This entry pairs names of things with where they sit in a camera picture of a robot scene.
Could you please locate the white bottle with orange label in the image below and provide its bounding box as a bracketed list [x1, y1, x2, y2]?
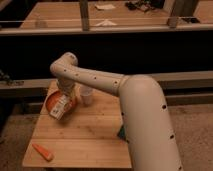
[49, 95, 75, 120]

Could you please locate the green object behind arm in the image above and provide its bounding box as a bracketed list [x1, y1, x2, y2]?
[117, 125, 126, 140]

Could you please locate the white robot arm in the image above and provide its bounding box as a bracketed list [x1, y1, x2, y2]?
[50, 52, 184, 171]

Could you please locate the orange ceramic bowl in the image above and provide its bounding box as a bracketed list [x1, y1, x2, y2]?
[45, 91, 77, 118]

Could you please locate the white plastic cup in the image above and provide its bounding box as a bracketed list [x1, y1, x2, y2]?
[79, 85, 93, 106]

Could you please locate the wooden table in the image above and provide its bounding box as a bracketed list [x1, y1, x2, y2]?
[22, 90, 131, 169]

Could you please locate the orange toy carrot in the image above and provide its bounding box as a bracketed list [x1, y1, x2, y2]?
[32, 143, 54, 162]

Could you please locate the white folded paper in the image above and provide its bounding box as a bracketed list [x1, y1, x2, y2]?
[95, 19, 117, 27]

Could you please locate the white paper sheet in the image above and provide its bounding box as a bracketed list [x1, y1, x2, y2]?
[95, 4, 116, 10]

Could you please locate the grey metal post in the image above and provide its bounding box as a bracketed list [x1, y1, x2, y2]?
[79, 0, 90, 31]

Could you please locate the black cables cluster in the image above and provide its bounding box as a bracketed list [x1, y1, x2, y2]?
[125, 0, 165, 13]

